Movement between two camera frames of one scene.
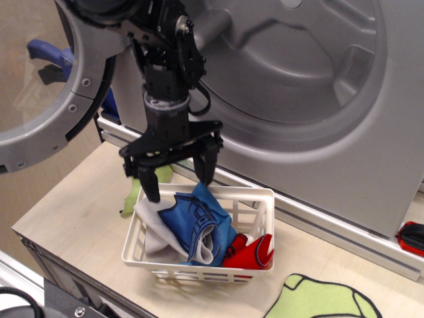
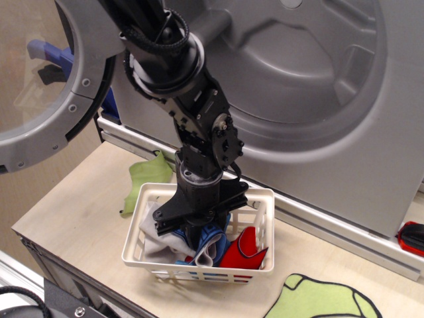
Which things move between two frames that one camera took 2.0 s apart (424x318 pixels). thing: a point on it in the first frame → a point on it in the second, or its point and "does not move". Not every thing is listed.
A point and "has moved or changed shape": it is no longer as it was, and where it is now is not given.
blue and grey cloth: [191, 228] does not move
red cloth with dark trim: [254, 256] has moved or changed shape
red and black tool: [411, 238] does not move
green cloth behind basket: [163, 174] does not move
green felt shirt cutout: [303, 297] does not move
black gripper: [168, 134] → [201, 197]
